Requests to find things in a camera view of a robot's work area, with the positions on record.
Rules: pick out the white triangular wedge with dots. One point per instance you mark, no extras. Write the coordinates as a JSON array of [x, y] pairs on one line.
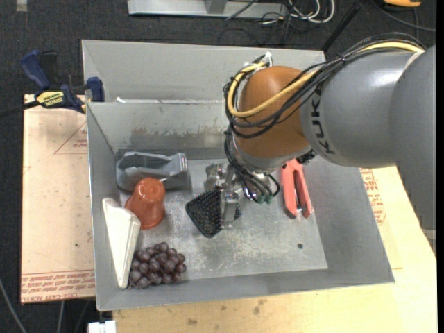
[[119, 238]]

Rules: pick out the orange-red plastic cup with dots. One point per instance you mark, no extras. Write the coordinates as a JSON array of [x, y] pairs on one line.
[[147, 203]]

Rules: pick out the black cylinder on white bracket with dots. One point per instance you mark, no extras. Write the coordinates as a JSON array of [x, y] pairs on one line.
[[306, 157]]

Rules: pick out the black dotted triangular pad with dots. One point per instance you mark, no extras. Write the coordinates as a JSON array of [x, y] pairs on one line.
[[205, 213]]

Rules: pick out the brown cardboard board, red print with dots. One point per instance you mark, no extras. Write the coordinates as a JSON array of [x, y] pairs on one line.
[[55, 200]]

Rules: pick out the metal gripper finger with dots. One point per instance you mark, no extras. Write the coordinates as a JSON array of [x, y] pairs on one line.
[[214, 176], [230, 209]]

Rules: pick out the purple toy grapes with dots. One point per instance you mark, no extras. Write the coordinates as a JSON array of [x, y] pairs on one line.
[[159, 264]]

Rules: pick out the grey metal bin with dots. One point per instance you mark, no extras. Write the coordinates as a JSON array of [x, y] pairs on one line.
[[263, 255]]

